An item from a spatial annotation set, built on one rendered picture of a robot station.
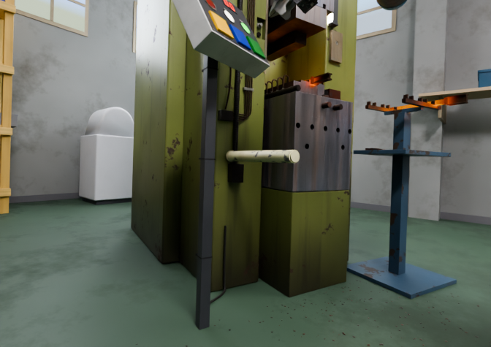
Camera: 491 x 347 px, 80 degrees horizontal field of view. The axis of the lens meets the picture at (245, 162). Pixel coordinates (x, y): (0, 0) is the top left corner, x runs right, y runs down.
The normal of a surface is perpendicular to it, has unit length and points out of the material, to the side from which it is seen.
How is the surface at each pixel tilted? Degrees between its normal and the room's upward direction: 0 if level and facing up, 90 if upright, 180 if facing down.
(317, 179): 90
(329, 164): 90
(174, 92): 90
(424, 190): 90
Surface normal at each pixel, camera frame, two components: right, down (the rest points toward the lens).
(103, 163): 0.74, 0.03
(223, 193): 0.52, 0.03
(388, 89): -0.63, -0.01
